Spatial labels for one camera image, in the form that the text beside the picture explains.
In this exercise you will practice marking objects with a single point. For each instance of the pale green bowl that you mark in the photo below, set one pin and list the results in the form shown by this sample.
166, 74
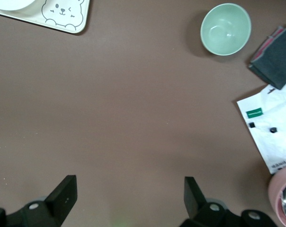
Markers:
226, 29

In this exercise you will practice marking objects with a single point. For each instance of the dark grey folded cloth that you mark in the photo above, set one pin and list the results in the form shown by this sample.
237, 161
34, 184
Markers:
275, 61

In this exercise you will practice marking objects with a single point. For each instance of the white plastic bag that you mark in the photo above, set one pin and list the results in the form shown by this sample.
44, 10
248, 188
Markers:
270, 142

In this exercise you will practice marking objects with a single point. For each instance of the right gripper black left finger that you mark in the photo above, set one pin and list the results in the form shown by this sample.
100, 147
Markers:
62, 196

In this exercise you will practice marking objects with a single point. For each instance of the cream bear print tray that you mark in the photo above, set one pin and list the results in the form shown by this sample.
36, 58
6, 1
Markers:
36, 19

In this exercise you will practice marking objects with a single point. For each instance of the pink bowl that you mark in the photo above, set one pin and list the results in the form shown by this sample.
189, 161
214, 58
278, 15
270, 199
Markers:
274, 196

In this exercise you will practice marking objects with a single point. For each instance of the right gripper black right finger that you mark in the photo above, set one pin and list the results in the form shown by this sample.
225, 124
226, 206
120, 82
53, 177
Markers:
195, 203

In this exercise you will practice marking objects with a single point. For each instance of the small black square part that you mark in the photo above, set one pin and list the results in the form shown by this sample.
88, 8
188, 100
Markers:
252, 124
272, 129

